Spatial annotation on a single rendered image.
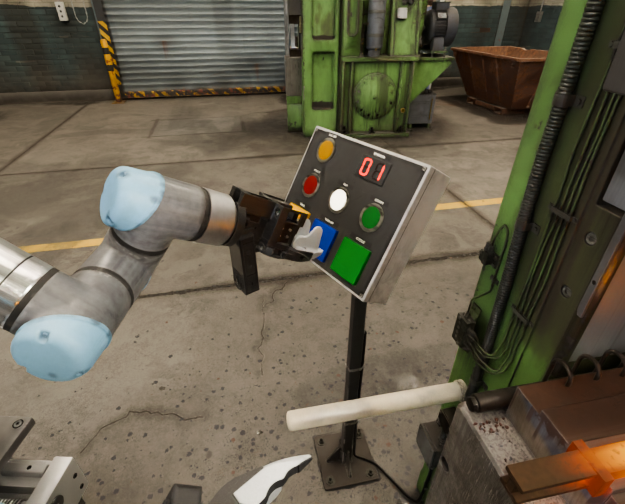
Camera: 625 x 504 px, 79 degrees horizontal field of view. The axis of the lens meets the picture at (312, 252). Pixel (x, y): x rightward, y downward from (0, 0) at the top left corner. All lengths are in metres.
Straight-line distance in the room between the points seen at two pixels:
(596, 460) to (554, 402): 0.10
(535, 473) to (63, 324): 0.51
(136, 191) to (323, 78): 4.75
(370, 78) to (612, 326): 4.57
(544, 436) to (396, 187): 0.45
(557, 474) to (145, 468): 1.44
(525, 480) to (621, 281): 0.34
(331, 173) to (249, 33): 7.29
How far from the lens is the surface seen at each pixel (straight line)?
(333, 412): 0.96
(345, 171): 0.83
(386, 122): 5.31
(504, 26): 10.00
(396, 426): 1.74
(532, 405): 0.63
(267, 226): 0.58
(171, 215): 0.49
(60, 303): 0.46
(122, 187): 0.47
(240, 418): 1.75
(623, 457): 0.60
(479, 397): 0.66
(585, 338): 0.78
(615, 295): 0.74
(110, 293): 0.48
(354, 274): 0.75
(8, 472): 0.91
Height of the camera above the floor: 1.43
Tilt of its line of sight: 33 degrees down
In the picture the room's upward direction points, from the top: straight up
